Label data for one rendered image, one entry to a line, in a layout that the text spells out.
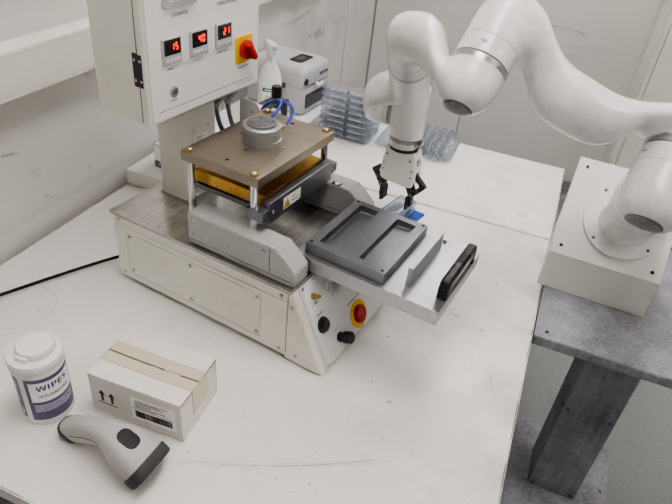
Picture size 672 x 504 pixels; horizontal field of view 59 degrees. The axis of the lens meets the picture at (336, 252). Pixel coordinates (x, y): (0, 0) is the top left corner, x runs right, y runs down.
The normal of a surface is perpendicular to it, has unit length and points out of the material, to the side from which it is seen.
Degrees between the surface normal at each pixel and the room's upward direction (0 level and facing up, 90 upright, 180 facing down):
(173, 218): 0
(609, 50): 90
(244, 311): 90
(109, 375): 3
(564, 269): 90
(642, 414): 0
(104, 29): 90
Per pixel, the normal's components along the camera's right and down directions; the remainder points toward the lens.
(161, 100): 0.86, 0.36
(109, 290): 0.09, -0.81
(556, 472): -0.38, 0.51
